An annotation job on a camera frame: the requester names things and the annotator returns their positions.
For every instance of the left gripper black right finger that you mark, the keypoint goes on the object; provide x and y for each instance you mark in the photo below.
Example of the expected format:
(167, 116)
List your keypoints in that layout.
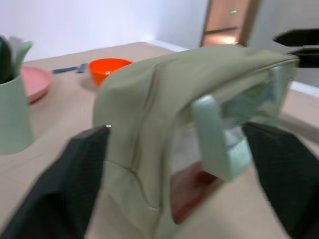
(286, 179)

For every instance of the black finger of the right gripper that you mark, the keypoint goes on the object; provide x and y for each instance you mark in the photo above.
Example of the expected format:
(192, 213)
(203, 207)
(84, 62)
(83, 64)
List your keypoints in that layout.
(301, 37)
(309, 57)

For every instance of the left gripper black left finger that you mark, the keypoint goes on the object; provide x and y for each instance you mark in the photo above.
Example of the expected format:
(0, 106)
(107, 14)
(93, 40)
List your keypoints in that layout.
(62, 184)

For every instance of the green fabric zip pouch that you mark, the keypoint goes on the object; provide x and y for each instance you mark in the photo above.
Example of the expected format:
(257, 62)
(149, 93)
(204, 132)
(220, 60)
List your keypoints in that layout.
(139, 104)

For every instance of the brown wooden door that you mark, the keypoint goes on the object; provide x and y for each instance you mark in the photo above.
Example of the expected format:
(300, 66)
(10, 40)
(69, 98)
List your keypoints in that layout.
(224, 22)

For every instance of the pale green utensil cup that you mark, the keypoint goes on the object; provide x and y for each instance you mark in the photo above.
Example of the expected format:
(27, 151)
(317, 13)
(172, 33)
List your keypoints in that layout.
(12, 114)

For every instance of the pink round plate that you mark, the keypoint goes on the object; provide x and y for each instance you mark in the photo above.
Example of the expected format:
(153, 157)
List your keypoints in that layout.
(36, 81)

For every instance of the orange plastic bowl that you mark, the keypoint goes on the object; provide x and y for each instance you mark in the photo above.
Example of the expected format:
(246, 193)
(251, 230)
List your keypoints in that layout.
(102, 71)

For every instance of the dark green utensil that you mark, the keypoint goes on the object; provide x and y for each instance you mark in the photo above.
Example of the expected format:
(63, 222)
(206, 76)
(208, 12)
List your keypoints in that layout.
(5, 62)

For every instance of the light green utensil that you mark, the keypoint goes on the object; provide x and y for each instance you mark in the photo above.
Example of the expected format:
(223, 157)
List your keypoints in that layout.
(23, 54)

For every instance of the grey utensil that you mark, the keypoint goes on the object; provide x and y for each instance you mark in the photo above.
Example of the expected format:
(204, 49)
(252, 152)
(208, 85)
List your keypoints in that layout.
(15, 46)

